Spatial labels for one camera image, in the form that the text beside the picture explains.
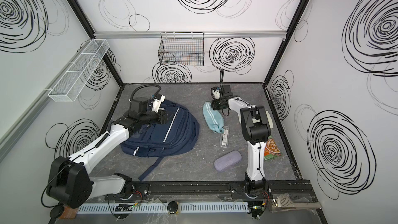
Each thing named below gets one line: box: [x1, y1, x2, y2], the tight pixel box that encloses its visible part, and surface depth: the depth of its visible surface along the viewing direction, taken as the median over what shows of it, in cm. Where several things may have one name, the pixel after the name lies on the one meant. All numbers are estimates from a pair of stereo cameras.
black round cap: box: [49, 205, 65, 218], surface depth 63 cm
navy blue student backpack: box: [120, 100, 201, 181], surface depth 84 cm
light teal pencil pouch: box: [202, 101, 224, 134], surface depth 98 cm
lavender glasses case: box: [213, 149, 243, 172], surface depth 82 cm
